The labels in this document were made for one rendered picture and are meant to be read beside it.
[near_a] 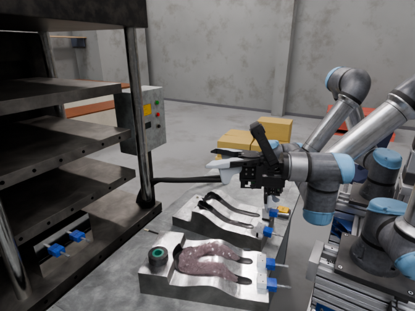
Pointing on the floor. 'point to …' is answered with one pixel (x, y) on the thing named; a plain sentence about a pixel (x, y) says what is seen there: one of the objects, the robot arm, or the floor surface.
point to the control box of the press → (156, 102)
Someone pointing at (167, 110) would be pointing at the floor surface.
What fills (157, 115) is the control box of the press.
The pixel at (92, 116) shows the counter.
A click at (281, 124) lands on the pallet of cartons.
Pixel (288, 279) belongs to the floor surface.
